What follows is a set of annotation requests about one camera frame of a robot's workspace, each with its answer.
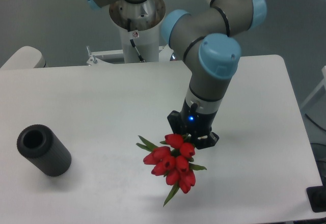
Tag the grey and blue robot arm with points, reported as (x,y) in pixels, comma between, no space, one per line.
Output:
(205,43)

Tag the black box at table edge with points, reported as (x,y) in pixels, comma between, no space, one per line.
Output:
(316,196)

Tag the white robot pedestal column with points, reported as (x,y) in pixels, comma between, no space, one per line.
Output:
(138,26)

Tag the dark grey ribbed vase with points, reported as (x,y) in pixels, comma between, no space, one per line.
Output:
(40,146)

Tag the red tulip bouquet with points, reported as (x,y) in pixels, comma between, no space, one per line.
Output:
(174,160)

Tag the white pedestal base frame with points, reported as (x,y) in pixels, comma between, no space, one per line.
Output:
(117,57)

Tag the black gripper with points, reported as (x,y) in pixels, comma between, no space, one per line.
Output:
(195,123)

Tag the white chair at left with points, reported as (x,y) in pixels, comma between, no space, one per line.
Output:
(26,57)

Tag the white frame at right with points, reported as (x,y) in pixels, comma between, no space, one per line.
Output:
(315,95)

